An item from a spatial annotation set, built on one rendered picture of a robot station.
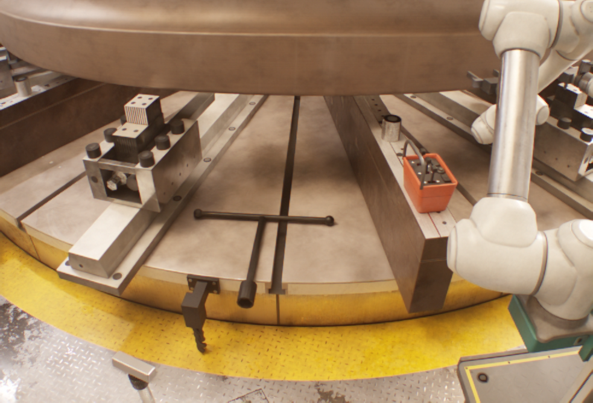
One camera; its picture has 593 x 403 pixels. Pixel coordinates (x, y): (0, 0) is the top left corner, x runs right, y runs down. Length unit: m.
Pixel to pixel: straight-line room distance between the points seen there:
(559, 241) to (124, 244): 1.58
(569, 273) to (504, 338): 1.17
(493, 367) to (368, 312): 0.64
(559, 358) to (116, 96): 2.78
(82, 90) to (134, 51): 0.95
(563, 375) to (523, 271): 0.78
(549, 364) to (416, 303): 0.52
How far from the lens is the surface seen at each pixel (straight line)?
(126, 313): 2.32
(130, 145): 2.06
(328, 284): 1.92
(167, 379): 2.06
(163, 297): 2.22
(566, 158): 2.55
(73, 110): 3.06
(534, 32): 1.28
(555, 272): 1.15
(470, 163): 2.75
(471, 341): 2.23
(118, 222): 2.07
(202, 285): 1.95
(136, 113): 2.12
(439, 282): 1.76
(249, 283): 1.85
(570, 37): 1.33
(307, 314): 2.09
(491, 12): 1.29
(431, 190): 1.61
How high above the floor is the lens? 1.70
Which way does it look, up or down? 35 degrees down
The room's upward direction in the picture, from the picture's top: straight up
